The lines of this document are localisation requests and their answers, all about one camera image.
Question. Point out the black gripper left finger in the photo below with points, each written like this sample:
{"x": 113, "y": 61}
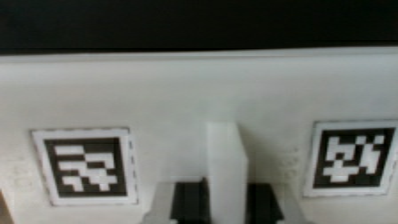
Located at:
{"x": 191, "y": 203}

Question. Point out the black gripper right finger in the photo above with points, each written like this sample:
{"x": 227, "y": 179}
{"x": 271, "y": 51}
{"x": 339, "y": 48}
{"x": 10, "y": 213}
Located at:
{"x": 264, "y": 209}

